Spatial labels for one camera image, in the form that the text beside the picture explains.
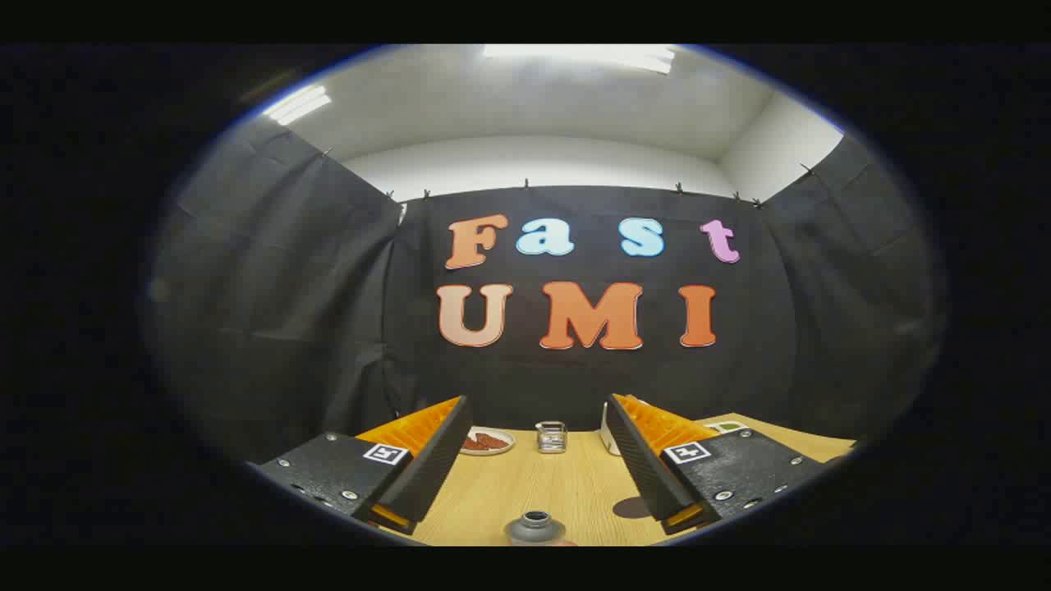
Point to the ceiling light panel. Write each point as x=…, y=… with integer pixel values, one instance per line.
x=298, y=105
x=579, y=56

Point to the silver juice bottle red label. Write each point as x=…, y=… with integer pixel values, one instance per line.
x=534, y=530

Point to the white divided snack tray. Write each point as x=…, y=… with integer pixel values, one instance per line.
x=727, y=426

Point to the dark round coaster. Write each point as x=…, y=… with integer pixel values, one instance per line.
x=631, y=508

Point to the glass utensil holder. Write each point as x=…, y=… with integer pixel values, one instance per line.
x=552, y=437

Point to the black backdrop cloth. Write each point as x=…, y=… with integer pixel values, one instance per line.
x=575, y=377

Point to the white toaster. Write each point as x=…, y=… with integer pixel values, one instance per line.
x=608, y=435

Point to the white round plate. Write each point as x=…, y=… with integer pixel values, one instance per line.
x=502, y=449

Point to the wooden table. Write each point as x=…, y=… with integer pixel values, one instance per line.
x=566, y=484

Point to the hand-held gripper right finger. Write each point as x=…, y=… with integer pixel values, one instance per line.
x=644, y=464

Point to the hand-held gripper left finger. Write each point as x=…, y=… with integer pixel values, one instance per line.
x=427, y=468

